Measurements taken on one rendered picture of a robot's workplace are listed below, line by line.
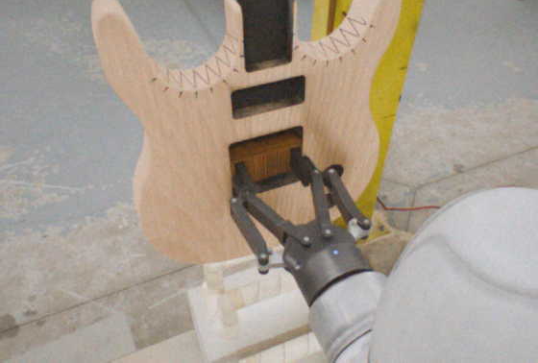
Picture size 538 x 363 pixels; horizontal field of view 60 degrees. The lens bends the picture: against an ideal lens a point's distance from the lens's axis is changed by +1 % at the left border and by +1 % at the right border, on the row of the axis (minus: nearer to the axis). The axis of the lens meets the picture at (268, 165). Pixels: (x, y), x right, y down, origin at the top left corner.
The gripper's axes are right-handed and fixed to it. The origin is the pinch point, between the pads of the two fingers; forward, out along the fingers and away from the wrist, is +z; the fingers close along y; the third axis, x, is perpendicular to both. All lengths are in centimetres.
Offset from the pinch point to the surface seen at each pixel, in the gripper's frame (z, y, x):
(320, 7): 100, 60, -31
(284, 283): -2.5, 1.8, -25.0
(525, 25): 219, 320, -144
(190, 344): 8, -15, -53
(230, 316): -3.1, -8.0, -27.7
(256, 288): -1.7, -3.0, -24.7
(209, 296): 4.3, -9.6, -32.1
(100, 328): 20, -32, -56
